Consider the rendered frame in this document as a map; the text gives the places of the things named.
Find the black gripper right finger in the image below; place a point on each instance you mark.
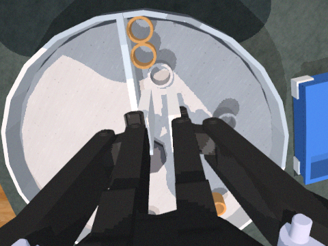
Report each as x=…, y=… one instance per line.
x=285, y=212

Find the tan hollow cylinder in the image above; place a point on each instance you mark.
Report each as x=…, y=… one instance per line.
x=130, y=34
x=219, y=203
x=139, y=64

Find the blue plastic crate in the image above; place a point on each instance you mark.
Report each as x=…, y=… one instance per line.
x=310, y=96

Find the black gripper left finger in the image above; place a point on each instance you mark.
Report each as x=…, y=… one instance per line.
x=97, y=175

